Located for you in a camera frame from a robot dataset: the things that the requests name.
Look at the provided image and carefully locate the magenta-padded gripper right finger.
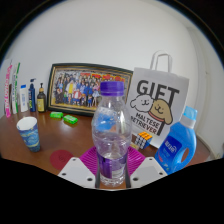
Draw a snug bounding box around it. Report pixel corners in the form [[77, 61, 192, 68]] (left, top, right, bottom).
[[125, 146, 168, 190]]

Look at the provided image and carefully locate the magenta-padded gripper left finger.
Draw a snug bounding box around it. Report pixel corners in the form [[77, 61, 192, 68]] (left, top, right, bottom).
[[57, 146, 100, 190]]

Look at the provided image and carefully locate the clear purple-capped water bottle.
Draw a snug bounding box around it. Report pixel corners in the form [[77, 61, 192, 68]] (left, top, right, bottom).
[[91, 81, 133, 188]]

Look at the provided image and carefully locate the flat round red coaster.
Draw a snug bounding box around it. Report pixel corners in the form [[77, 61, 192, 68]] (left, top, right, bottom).
[[49, 149, 74, 172]]

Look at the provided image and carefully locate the colourful puzzle cube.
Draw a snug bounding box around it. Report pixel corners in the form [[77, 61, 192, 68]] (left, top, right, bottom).
[[134, 131, 153, 150]]

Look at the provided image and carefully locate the blue detergent bottle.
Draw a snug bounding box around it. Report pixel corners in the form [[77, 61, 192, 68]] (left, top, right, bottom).
[[154, 105, 198, 175]]

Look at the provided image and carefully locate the blue patterned white mug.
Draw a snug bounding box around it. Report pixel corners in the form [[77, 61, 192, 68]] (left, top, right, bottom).
[[16, 116, 42, 153]]

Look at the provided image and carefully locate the white paper gift bag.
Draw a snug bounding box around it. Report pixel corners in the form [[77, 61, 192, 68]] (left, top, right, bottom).
[[125, 50, 190, 149]]

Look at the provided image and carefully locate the framed group picture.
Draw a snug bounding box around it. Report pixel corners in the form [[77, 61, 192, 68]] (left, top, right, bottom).
[[46, 62, 134, 117]]

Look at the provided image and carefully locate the white blue-capped lotion bottle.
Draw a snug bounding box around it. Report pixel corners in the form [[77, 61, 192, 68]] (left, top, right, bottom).
[[19, 84, 30, 113]]

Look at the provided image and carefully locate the tall white green box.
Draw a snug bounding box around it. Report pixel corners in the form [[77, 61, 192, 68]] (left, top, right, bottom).
[[11, 62, 21, 115]]

